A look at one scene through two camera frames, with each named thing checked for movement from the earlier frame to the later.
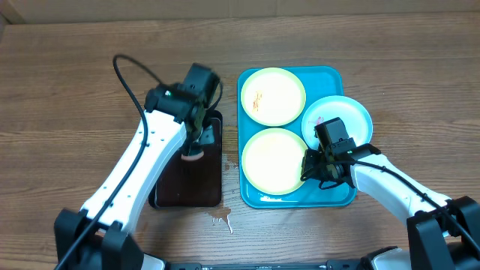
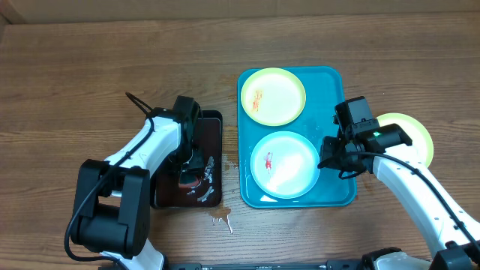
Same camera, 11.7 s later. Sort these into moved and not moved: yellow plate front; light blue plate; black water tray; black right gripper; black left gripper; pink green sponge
Moved: pink green sponge; yellow plate front; light blue plate; black left gripper; black right gripper
Not moved: black water tray
